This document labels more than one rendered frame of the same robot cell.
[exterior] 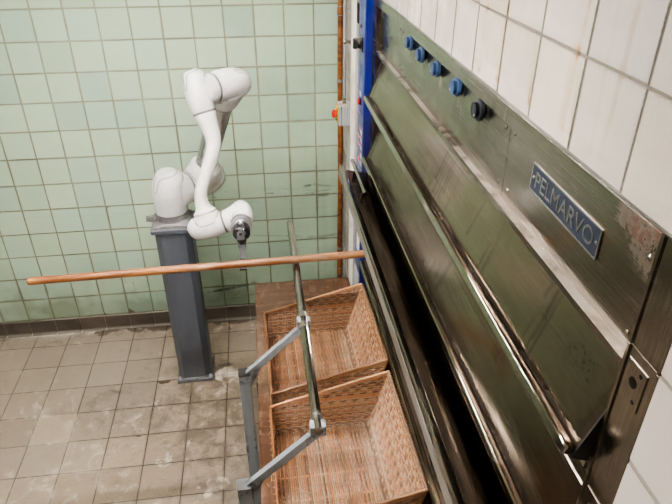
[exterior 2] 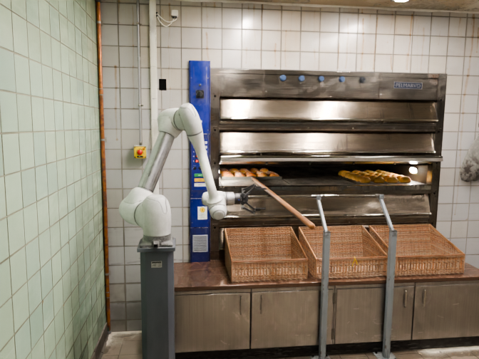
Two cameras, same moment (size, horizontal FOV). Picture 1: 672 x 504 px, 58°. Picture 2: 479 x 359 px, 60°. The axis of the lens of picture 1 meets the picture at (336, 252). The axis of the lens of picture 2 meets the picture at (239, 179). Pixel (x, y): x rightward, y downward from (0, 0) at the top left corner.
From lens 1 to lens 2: 3.92 m
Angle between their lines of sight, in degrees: 86
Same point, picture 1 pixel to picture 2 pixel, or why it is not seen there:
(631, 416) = (442, 105)
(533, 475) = (420, 145)
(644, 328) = (440, 90)
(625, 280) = (430, 87)
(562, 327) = (416, 107)
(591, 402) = (433, 112)
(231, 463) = not seen: outside the picture
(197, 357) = not seen: outside the picture
